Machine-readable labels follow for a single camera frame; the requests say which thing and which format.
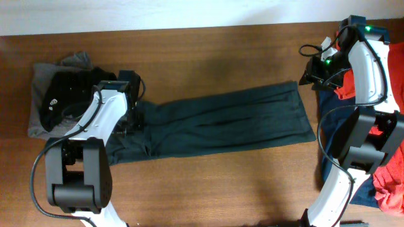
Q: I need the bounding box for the black folded garment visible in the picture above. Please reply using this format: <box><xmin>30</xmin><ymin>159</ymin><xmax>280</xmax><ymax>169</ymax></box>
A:
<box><xmin>39</xmin><ymin>67</ymin><xmax>117</xmax><ymax>132</ymax></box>

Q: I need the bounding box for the red garment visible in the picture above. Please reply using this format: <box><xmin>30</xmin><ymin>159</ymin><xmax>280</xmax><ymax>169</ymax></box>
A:
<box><xmin>321</xmin><ymin>42</ymin><xmax>403</xmax><ymax>217</ymax></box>

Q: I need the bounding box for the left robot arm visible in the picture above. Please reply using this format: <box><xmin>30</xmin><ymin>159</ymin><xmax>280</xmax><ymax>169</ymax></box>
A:
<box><xmin>42</xmin><ymin>71</ymin><xmax>143</xmax><ymax>226</ymax></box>

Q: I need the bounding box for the dark green Nike t-shirt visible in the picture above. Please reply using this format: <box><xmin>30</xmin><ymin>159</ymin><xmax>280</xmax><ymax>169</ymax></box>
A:
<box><xmin>106</xmin><ymin>82</ymin><xmax>316</xmax><ymax>165</ymax></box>

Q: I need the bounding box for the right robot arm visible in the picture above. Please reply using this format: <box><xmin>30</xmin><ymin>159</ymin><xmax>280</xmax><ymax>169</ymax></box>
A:
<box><xmin>299</xmin><ymin>15</ymin><xmax>403</xmax><ymax>227</ymax></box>

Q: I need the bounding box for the blue garment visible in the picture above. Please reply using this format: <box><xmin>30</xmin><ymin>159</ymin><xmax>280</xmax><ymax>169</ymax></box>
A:
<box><xmin>316</xmin><ymin>90</ymin><xmax>379</xmax><ymax>209</ymax></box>

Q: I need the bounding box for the grey folded garment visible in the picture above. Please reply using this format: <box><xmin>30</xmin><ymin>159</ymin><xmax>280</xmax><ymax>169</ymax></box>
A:
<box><xmin>27</xmin><ymin>52</ymin><xmax>93</xmax><ymax>140</ymax></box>

